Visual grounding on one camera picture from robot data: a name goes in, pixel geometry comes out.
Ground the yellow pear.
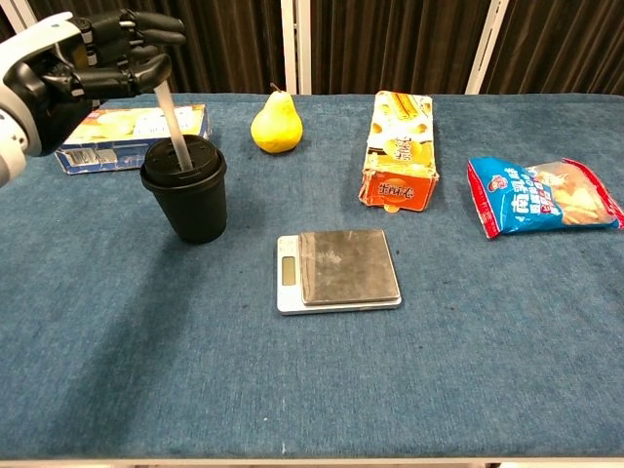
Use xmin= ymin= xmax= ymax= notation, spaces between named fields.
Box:
xmin=250 ymin=82 xmax=304 ymax=155

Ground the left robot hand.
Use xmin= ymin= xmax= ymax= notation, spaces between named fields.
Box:
xmin=0 ymin=8 xmax=187 ymax=158

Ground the black curtain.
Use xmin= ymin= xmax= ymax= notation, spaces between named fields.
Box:
xmin=0 ymin=0 xmax=624 ymax=98

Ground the blue table cloth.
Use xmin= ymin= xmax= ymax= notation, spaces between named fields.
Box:
xmin=0 ymin=92 xmax=624 ymax=462

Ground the tall orange biscuit box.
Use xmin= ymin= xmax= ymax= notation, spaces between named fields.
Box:
xmin=358 ymin=90 xmax=441 ymax=215

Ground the clear plastic straw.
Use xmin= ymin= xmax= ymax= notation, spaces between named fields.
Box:
xmin=153 ymin=80 xmax=194 ymax=174

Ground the white partition frame post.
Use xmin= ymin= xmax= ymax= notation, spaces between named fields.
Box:
xmin=279 ymin=0 xmax=313 ymax=97
xmin=0 ymin=0 xmax=40 ymax=35
xmin=465 ymin=0 xmax=511 ymax=97

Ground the black lidded coffee cup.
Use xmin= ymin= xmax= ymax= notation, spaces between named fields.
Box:
xmin=139 ymin=135 xmax=229 ymax=246

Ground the flat blue-orange biscuit box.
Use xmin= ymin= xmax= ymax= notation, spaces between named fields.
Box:
xmin=54 ymin=102 xmax=214 ymax=176

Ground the white digital kitchen scale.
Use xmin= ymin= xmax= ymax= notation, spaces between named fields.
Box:
xmin=276 ymin=228 xmax=404 ymax=317

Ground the blue snack bag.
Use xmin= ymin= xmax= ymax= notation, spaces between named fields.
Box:
xmin=466 ymin=155 xmax=624 ymax=240

